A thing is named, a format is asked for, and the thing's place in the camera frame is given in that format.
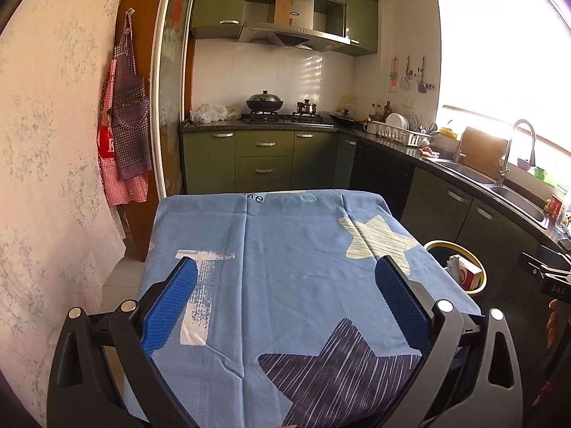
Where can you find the green upper cabinets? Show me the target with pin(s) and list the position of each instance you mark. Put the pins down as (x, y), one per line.
(218, 0)

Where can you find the pink yellow hanging brush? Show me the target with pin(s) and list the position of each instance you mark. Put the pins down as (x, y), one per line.
(393, 76)

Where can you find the person's pink patterned clothing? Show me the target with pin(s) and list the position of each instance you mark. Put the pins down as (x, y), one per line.
(557, 388)

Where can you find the bright window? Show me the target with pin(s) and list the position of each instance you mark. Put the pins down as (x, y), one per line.
(499, 53)

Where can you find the green cabinets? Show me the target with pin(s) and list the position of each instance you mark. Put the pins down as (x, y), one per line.
(218, 0)
(263, 160)

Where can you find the black open wok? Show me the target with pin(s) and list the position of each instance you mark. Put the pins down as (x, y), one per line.
(345, 119)

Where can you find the clear plastic bag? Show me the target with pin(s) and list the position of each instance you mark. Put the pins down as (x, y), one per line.
(209, 113)

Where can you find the gas stove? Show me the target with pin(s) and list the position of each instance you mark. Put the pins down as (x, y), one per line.
(285, 119)

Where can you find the white dish rack with plates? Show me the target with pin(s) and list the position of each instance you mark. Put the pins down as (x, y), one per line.
(397, 131)

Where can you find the pink dishcloth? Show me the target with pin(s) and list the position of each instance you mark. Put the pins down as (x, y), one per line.
(428, 151)

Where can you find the white hanging spatula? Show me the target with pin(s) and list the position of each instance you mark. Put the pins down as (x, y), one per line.
(404, 81)

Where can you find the dark kettle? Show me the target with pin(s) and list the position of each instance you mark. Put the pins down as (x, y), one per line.
(307, 108)

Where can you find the brown cardboard box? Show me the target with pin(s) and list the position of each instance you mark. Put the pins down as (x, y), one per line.
(283, 9)

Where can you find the white wall socket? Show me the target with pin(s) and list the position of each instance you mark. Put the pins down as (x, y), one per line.
(410, 102)

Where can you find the person's right hand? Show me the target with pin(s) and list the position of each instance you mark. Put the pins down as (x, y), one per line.
(552, 321)

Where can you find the black wok with lid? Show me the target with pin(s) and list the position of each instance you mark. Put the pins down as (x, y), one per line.
(264, 102)

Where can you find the tall steel faucet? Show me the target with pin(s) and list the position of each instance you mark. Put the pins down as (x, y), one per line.
(503, 165)

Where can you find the steel range hood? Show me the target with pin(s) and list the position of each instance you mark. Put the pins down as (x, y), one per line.
(294, 35)

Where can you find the red checkered apron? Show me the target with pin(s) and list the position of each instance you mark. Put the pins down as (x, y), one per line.
(129, 191)

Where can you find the wooden cutting board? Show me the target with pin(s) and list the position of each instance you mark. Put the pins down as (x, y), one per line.
(484, 151)

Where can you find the glass sliding door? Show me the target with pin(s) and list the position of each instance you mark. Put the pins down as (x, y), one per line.
(171, 76)

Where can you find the condiment bottles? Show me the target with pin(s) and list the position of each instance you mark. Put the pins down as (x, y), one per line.
(380, 109)

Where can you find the teal bin with yellow rim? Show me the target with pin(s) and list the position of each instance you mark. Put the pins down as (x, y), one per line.
(450, 246)

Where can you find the black kitchen countertop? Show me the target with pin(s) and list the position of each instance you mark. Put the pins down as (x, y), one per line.
(392, 146)

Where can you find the yellow container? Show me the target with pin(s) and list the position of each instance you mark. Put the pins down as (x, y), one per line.
(448, 133)

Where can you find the purple checkered apron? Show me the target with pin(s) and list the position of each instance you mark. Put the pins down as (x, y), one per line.
(129, 120)

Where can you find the steel double sink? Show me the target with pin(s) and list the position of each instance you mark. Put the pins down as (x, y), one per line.
(517, 196)

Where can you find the blue star print tablecloth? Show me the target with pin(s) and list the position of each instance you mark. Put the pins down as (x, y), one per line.
(290, 254)

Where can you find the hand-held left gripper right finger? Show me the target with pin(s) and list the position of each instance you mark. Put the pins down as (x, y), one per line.
(401, 303)

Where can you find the green lower cabinets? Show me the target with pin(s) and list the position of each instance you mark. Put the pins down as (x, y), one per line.
(263, 160)

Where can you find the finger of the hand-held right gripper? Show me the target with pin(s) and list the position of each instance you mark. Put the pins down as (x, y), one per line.
(535, 265)
(555, 253)

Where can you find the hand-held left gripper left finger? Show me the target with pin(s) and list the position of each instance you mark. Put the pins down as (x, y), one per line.
(171, 303)

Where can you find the small carton box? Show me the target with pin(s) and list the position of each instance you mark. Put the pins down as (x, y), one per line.
(468, 274)

